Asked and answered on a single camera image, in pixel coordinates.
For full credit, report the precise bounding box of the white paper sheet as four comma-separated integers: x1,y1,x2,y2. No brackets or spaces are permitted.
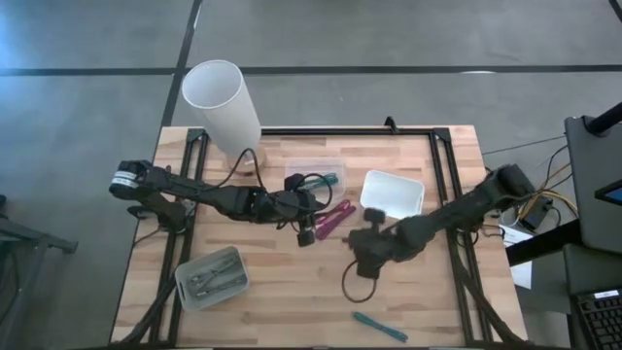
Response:
500,224,535,291

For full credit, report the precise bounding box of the tablet screen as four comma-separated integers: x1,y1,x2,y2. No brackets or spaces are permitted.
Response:
595,179,622,206

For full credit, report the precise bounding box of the white-shade lamp with wooden base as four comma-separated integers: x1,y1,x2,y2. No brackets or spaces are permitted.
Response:
181,58,268,176

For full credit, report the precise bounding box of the black pole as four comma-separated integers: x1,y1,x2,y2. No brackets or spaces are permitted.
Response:
585,101,622,136

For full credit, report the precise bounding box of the magenta braided USB cable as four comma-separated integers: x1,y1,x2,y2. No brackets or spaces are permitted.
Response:
314,198,352,229
314,204,358,241

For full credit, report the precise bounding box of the white plastic bin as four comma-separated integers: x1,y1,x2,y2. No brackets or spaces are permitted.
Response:
359,169,426,221

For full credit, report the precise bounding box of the clear plastic container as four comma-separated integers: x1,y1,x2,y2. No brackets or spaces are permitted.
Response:
283,157,348,205

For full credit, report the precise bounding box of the black aluminium table frame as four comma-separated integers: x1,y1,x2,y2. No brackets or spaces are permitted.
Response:
114,116,534,350

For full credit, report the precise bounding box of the black power brick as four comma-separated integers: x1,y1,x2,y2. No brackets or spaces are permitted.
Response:
521,195,554,232

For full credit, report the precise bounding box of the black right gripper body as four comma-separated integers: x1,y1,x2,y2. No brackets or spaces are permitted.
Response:
347,207,399,281

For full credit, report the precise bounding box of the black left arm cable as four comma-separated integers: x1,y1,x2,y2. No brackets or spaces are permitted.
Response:
213,148,334,213

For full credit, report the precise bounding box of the yellow floor cable bundle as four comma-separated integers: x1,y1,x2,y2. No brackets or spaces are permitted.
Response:
517,188,579,220

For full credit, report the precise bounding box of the grey equipment cart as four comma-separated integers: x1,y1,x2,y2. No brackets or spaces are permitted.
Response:
563,115,622,293

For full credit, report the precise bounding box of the grey translucent plastic bin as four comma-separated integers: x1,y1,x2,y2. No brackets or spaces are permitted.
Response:
173,245,252,313

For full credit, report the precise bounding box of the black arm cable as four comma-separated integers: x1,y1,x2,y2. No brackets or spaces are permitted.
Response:
213,148,334,213
340,260,378,304

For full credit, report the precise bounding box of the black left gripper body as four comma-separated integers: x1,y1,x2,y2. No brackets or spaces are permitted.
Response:
264,172,313,248

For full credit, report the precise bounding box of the black metal stand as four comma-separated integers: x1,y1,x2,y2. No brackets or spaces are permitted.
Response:
0,193,79,350

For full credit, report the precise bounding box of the black metal bar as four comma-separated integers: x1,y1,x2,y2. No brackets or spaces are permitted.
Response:
504,221,584,266

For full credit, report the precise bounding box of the black keyboard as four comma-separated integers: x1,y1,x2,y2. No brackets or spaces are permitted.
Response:
568,286,622,350

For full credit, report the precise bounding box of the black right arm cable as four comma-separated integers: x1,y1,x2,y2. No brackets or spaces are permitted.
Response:
340,260,378,304

